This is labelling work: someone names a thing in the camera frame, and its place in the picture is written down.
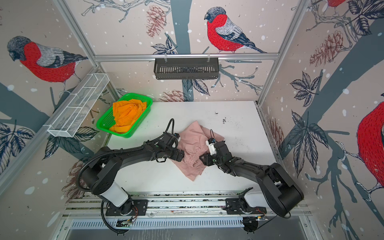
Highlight pink shorts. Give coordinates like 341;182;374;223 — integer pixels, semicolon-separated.
172;121;211;181

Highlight orange shorts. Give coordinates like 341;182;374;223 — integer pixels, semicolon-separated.
110;99;147;134

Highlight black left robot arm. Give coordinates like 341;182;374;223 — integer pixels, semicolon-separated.
76;133;185;216

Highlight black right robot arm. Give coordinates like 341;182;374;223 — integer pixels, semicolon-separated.
200;138;304;217

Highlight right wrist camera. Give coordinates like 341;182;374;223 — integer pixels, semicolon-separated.
206;138;217;156

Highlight black hanging wall basket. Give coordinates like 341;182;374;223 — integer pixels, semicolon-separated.
154;58;219;80

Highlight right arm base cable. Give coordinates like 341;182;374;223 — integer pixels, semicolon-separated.
254;211;292;230

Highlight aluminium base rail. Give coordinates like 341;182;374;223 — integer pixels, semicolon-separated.
62;191;313;220

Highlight aluminium horizontal frame bar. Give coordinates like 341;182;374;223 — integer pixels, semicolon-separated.
94;53;280;63

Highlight white wire wall basket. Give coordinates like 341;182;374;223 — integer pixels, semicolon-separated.
48;73;110;138

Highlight aluminium corner frame post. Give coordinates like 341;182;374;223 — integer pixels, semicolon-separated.
258;0;310;108

